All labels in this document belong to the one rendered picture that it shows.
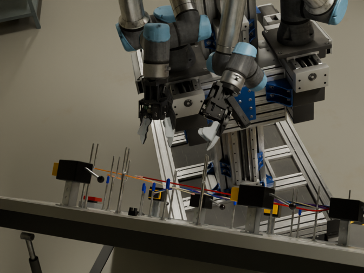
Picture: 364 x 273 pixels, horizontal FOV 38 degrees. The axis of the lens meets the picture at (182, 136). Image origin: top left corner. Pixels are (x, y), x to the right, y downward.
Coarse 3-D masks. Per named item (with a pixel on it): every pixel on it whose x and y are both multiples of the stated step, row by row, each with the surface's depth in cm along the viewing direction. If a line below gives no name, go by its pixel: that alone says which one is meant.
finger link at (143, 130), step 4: (144, 120) 156; (148, 120) 158; (144, 124) 157; (148, 124) 158; (140, 128) 156; (144, 128) 159; (140, 132) 157; (144, 132) 159; (140, 136) 160; (144, 136) 160; (144, 140) 160
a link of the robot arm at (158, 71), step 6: (144, 66) 150; (150, 66) 148; (156, 66) 148; (162, 66) 149; (168, 66) 152; (144, 72) 150; (150, 72) 149; (156, 72) 149; (162, 72) 149; (168, 72) 152; (150, 78) 150; (156, 78) 150; (162, 78) 150
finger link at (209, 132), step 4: (212, 124) 163; (216, 124) 163; (204, 128) 162; (208, 128) 162; (212, 128) 163; (216, 128) 163; (204, 132) 162; (208, 132) 162; (212, 132) 163; (216, 132) 162; (208, 136) 162; (212, 136) 163; (216, 136) 162; (212, 140) 162; (216, 140) 162; (212, 144) 163; (208, 148) 163
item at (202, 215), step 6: (192, 198) 125; (198, 198) 124; (204, 198) 123; (210, 198) 125; (192, 204) 125; (198, 204) 124; (204, 204) 123; (210, 204) 125; (216, 204) 123; (222, 204) 122; (204, 210) 125; (204, 216) 125; (192, 222) 123
